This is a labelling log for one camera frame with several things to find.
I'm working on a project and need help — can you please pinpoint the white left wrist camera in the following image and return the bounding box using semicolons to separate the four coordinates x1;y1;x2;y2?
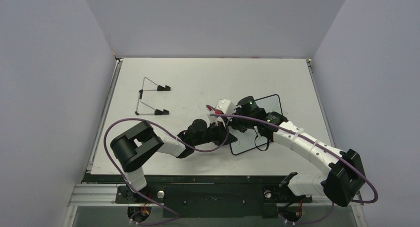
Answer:
206;105;229;126

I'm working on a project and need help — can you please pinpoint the wire whiteboard stand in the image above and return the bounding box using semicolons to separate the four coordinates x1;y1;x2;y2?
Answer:
134;76;171;116

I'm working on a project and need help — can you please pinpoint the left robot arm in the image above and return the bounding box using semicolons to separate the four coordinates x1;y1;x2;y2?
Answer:
110;119;238;202

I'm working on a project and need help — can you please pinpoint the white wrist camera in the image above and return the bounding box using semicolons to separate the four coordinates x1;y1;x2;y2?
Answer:
206;105;229;126
215;99;236;114

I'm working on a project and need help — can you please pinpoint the aluminium frame rail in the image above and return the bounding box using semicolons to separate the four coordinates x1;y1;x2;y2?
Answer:
85;57;124;173

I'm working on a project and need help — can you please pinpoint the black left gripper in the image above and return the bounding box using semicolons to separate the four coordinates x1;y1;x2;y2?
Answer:
194;121;237;147

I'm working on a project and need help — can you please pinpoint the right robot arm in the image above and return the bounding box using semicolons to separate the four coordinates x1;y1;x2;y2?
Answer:
216;96;366;207

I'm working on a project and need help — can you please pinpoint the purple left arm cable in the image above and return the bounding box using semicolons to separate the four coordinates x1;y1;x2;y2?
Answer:
103;105;230;226

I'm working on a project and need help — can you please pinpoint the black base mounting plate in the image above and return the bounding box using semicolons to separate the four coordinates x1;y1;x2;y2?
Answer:
82;173;317;219

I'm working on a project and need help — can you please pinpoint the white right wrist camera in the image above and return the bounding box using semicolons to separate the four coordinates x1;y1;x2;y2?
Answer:
215;99;236;114

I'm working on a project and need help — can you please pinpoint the black framed small whiteboard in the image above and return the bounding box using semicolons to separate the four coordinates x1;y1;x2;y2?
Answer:
229;94;283;156

